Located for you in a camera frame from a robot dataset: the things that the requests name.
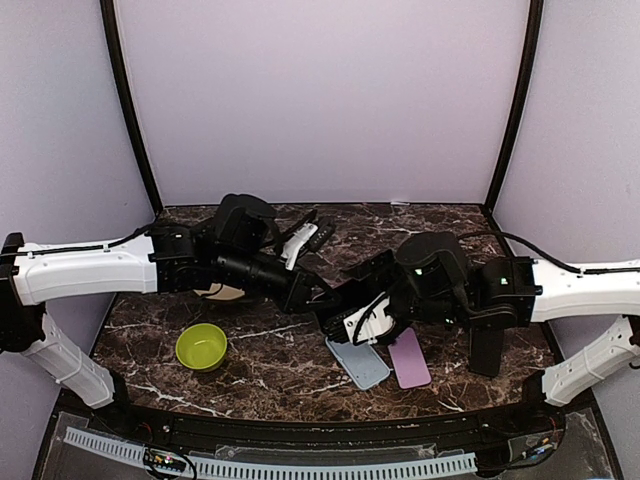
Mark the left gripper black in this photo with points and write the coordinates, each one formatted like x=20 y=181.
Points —
x=297 y=295

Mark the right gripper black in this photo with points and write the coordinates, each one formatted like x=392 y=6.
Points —
x=390 y=268

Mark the light blue phone case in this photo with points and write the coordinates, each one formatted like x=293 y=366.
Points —
x=362 y=363

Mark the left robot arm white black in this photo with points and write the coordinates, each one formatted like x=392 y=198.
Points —
x=155 y=258

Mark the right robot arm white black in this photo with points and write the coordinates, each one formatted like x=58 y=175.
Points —
x=514 y=292

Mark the beige round plate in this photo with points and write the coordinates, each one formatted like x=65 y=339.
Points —
x=221 y=294

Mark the green bowl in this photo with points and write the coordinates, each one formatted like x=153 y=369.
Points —
x=202 y=347

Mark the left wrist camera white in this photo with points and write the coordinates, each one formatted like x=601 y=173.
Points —
x=309 y=237

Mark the black front rail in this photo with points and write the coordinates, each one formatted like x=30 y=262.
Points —
x=477 y=430

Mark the white cable duct strip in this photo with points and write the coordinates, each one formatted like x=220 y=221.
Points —
x=166 y=464

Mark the right black frame post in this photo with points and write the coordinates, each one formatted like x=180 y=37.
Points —
x=520 y=94

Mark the black frame post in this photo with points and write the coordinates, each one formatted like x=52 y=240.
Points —
x=520 y=94
x=126 y=101

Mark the left black frame post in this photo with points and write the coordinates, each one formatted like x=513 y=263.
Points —
x=126 y=101

